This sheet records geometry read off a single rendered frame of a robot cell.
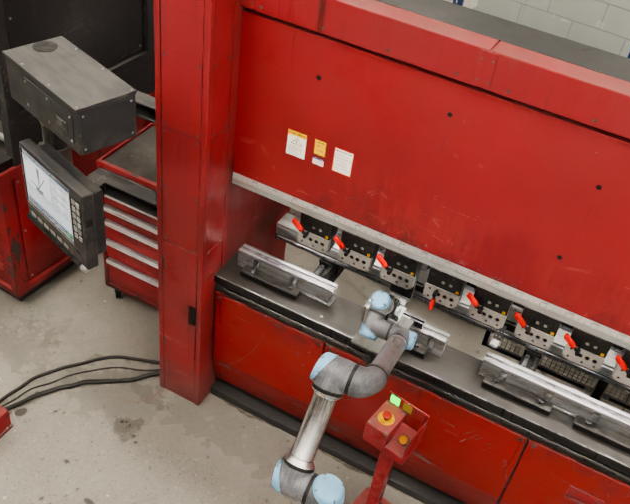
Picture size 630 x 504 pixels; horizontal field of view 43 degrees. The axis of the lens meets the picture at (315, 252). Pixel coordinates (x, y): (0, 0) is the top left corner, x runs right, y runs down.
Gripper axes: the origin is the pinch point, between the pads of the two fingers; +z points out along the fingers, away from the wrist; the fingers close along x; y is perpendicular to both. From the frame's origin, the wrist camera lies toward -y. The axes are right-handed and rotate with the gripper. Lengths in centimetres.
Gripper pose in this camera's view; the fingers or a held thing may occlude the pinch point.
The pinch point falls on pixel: (388, 317)
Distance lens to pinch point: 346.7
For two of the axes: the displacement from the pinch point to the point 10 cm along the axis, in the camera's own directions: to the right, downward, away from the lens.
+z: 2.2, 2.3, 9.5
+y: 4.3, -9.0, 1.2
